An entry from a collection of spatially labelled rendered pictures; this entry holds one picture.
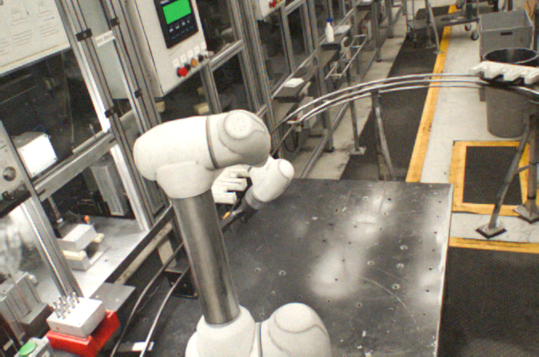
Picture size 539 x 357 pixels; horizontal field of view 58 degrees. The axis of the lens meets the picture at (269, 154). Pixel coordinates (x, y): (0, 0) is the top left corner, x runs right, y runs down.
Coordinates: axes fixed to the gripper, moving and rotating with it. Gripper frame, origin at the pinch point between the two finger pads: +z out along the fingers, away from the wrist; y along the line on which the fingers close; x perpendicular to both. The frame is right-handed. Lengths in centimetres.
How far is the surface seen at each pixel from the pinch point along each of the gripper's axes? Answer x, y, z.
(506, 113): -6, -271, -35
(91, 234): -20, 43, 17
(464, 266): 64, -132, -3
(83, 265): -11, 49, 21
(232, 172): -27.7, -25.8, 7.0
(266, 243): 9.7, -19.8, 5.7
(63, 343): 15, 70, 6
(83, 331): 16, 68, -3
